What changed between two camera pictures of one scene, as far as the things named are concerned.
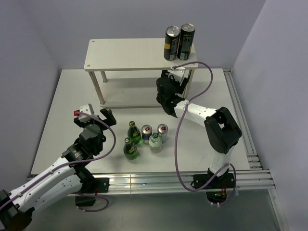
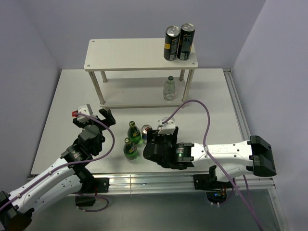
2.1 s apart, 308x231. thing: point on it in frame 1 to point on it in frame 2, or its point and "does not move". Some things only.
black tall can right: x=186 y=39 does not move
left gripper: x=94 y=120 does not move
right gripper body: x=178 y=88 to x=163 y=139
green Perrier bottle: x=134 y=133 does not move
